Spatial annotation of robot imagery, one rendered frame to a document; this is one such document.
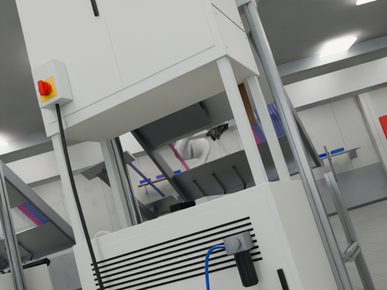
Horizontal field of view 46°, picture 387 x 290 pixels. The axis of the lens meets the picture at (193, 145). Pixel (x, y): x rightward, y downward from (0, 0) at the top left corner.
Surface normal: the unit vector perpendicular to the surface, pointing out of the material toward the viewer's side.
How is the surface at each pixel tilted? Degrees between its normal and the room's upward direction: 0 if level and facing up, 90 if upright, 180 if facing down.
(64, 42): 90
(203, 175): 134
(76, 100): 90
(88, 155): 90
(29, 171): 90
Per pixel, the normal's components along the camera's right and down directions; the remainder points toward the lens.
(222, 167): -0.12, 0.61
